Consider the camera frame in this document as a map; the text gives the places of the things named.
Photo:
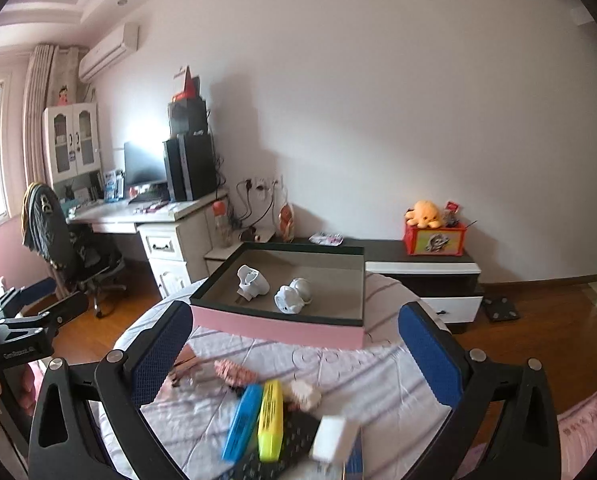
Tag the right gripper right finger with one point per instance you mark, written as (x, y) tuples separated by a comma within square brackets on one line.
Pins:
[(526, 441)]

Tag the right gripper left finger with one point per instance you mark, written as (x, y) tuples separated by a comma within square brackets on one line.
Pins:
[(65, 443)]

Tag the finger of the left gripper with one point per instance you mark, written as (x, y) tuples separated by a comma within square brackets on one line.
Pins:
[(19, 298), (52, 318)]

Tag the clear glass jar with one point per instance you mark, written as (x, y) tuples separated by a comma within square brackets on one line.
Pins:
[(185, 363)]

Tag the blue gold slim box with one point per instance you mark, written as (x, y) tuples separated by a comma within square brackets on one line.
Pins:
[(353, 469)]

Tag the blue highlighter pen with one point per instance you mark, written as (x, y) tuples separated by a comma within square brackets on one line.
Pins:
[(243, 423)]

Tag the white charger block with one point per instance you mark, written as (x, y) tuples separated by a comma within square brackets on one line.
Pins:
[(334, 440)]

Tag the white brick toy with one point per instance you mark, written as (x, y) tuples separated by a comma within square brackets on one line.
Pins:
[(302, 395)]

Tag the yellow highlighter pen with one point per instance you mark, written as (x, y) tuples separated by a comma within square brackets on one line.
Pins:
[(270, 422)]

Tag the white plug night light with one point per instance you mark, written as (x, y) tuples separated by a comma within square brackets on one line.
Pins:
[(252, 283)]

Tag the white astronaut figure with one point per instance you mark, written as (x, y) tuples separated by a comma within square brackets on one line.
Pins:
[(291, 299)]

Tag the black office chair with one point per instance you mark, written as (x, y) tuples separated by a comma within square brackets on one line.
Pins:
[(80, 262)]

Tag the black floor scale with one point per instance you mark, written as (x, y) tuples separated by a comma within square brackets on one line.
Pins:
[(500, 309)]

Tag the white desk with drawers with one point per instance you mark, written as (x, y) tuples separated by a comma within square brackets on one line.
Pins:
[(175, 238)]

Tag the black white low cabinet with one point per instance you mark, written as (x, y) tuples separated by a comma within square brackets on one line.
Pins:
[(449, 285)]

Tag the white glass door cabinet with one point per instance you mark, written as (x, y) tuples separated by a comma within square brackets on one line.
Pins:
[(71, 140)]

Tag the black computer monitor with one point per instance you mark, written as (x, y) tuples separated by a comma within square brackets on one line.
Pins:
[(144, 164)]

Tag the red printed storage box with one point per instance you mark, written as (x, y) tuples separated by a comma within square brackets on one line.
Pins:
[(435, 242)]

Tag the orange cap bottle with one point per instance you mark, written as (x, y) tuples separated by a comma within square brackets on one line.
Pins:
[(222, 223)]

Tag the black computer tower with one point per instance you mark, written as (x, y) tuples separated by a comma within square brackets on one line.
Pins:
[(190, 167)]

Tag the orange octopus plush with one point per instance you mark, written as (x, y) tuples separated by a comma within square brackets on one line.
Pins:
[(424, 215)]

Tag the pink open box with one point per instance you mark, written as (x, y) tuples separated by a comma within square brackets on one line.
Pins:
[(334, 319)]

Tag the black speaker box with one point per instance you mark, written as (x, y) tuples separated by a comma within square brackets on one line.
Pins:
[(187, 116)]

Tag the anatomy torso model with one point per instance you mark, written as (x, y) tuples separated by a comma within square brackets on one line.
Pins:
[(286, 223)]

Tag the red triangular item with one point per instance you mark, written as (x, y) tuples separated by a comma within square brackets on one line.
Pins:
[(186, 86)]

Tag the white air conditioner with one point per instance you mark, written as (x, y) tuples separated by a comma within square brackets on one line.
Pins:
[(119, 43)]

